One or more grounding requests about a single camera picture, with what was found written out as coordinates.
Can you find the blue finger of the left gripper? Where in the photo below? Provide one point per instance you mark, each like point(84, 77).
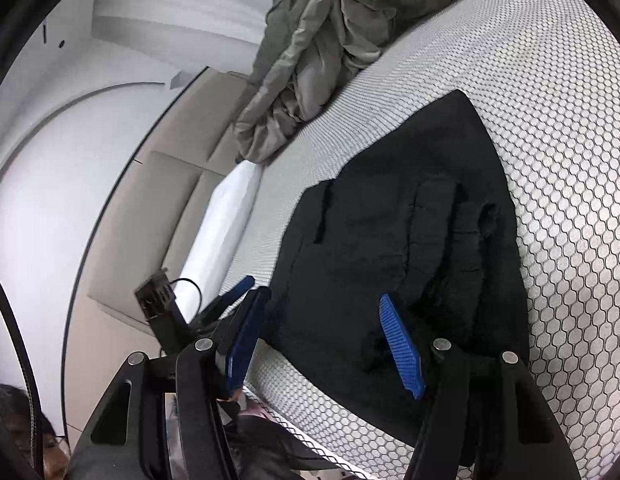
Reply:
point(220, 304)

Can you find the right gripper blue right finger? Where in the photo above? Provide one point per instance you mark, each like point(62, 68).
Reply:
point(403, 351)

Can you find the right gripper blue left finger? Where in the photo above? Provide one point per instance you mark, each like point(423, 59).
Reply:
point(242, 336)

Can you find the black pants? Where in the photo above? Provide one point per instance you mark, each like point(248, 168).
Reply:
point(424, 216)

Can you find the white pillow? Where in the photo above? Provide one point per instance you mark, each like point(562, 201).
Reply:
point(219, 234)

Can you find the beige upholstered headboard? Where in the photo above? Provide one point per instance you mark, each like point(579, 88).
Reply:
point(149, 222)

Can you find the person's head with glasses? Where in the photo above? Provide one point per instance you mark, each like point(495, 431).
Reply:
point(15, 413)

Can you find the grey rumpled duvet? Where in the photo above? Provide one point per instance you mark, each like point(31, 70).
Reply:
point(310, 49)

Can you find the honeycomb patterned mattress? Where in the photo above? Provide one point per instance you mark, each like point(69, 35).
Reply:
point(544, 76)

